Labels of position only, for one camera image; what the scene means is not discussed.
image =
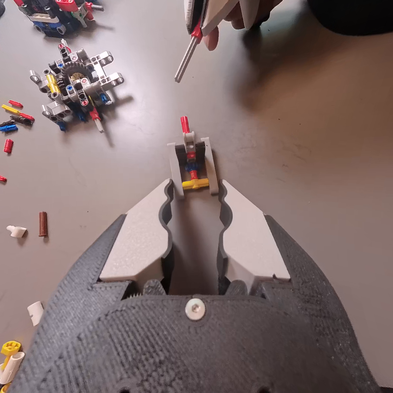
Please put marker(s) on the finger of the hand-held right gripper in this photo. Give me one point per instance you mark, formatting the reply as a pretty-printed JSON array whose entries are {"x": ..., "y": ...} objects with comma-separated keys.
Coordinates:
[
  {"x": 192, "y": 15},
  {"x": 219, "y": 12}
]

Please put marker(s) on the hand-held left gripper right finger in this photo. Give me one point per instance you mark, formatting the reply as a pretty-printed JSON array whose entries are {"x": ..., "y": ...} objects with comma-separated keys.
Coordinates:
[{"x": 251, "y": 245}]

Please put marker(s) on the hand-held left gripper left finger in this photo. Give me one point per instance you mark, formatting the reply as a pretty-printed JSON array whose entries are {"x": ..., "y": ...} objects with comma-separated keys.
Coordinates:
[{"x": 138, "y": 242}]

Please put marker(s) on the grey axle with red bush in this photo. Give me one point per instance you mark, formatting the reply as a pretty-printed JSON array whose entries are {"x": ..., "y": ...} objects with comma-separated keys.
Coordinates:
[{"x": 185, "y": 58}]

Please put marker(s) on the small grey frame brick model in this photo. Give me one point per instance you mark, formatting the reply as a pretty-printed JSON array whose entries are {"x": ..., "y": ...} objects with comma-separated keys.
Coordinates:
[{"x": 176, "y": 172}]

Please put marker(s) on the person's right hand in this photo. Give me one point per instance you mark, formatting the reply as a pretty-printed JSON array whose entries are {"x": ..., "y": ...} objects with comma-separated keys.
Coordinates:
[{"x": 212, "y": 40}]

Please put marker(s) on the brown toy axle connector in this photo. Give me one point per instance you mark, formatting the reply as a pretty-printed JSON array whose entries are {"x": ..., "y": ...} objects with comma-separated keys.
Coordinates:
[{"x": 43, "y": 224}]

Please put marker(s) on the white toy connector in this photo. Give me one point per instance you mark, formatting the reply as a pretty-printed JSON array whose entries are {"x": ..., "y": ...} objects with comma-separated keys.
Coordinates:
[{"x": 17, "y": 231}]

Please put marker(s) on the white curved toy panel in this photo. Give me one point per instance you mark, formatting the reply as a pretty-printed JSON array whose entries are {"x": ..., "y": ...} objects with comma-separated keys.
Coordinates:
[{"x": 35, "y": 313}]

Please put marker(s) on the grey gear toy brick model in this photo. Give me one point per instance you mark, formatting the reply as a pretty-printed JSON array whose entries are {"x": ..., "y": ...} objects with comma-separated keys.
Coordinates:
[{"x": 76, "y": 83}]

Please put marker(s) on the dark toy brick model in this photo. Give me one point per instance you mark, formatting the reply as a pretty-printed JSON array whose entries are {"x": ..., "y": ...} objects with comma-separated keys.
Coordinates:
[{"x": 46, "y": 20}]

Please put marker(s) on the heap of small coloured pins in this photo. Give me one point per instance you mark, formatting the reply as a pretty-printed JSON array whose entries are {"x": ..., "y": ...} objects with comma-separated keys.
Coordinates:
[{"x": 8, "y": 146}]

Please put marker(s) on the heap of white yellow parts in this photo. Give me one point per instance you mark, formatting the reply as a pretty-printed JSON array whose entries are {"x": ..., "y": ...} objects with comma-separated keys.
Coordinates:
[{"x": 10, "y": 348}]

